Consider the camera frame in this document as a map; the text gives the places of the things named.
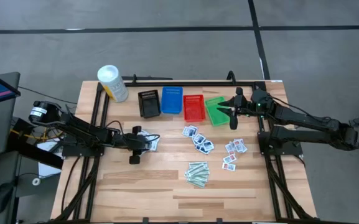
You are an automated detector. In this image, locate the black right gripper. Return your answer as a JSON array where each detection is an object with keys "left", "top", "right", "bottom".
[{"left": 216, "top": 88, "right": 254, "bottom": 131}]

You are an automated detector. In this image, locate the yellow cable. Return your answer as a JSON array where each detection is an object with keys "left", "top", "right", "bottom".
[{"left": 10, "top": 129, "right": 62, "bottom": 141}]

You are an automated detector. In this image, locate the black plastic basket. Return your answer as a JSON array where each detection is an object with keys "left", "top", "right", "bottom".
[{"left": 138, "top": 89, "right": 162, "bottom": 119}]

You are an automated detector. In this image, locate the blue plastic basket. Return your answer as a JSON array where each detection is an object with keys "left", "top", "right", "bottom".
[{"left": 161, "top": 86, "right": 184, "bottom": 114}]

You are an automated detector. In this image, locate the green plastic basket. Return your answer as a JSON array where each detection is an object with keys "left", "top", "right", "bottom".
[{"left": 204, "top": 96, "right": 231, "bottom": 127}]

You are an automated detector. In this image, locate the dark grey desk top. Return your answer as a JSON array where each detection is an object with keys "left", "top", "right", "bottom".
[{"left": 0, "top": 151, "right": 21, "bottom": 224}]

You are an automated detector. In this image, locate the black computer mouse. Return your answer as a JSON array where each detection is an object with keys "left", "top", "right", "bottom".
[{"left": 0, "top": 182, "right": 14, "bottom": 215}]

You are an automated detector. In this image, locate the black stand beam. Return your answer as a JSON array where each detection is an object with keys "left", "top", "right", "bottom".
[{"left": 7, "top": 119, "right": 65, "bottom": 170}]

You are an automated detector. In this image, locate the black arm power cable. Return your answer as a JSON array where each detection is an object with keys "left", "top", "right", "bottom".
[{"left": 60, "top": 155, "right": 83, "bottom": 215}]

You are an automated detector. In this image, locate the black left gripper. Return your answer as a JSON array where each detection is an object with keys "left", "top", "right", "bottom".
[{"left": 122, "top": 125, "right": 151, "bottom": 166}]

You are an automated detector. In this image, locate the black floor cable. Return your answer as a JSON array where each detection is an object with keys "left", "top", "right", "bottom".
[{"left": 17, "top": 85, "right": 78, "bottom": 105}]

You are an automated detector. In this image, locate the black left wrist camera cable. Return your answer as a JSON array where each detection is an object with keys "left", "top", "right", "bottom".
[{"left": 104, "top": 119, "right": 161, "bottom": 144}]

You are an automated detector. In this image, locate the black aluminium table frame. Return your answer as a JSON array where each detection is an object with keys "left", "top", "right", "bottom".
[{"left": 52, "top": 70, "right": 316, "bottom": 224}]

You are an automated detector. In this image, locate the pile of paper banknotes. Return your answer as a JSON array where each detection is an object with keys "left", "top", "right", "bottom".
[{"left": 187, "top": 179, "right": 207, "bottom": 189}]

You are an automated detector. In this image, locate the white wipes canister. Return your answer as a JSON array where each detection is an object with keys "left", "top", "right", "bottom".
[{"left": 96, "top": 64, "right": 129, "bottom": 103}]

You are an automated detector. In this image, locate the red plastic basket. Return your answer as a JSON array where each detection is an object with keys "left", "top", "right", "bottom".
[{"left": 182, "top": 94, "right": 207, "bottom": 123}]

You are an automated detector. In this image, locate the white paper sheet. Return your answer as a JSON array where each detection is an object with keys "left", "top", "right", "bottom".
[{"left": 37, "top": 139, "right": 64, "bottom": 178}]

